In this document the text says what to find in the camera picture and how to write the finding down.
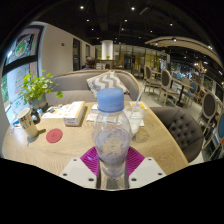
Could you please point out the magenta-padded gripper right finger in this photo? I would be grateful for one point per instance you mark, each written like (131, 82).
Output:
(148, 171)

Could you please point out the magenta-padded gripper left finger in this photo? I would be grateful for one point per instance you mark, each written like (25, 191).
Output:
(78, 171)

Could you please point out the clear bottle with blue cap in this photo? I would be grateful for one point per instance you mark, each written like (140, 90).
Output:
(111, 140)

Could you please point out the flat round red coaster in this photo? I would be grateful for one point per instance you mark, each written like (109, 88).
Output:
(54, 135)

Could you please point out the dark tufted armchair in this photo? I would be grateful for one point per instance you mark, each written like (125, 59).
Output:
(180, 133)

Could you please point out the clear plastic cup with straw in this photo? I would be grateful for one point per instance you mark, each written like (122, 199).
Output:
(136, 120)

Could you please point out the white and orange box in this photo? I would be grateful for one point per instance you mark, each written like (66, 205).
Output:
(71, 113)

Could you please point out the grey curved sofa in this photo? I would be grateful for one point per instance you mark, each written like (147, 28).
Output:
(70, 85)

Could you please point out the group of wooden dining chairs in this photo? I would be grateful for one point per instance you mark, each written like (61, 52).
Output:
(166, 81)

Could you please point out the grey chevron pillow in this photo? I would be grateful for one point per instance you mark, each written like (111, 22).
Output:
(106, 81)

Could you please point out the green potted plant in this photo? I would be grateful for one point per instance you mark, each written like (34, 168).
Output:
(35, 86)

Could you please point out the person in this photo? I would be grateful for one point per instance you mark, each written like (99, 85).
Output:
(89, 62)

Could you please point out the window with painted decorations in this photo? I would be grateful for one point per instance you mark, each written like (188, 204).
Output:
(21, 45)

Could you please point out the group of ceiling lights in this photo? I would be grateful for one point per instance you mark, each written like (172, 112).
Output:
(132, 8)

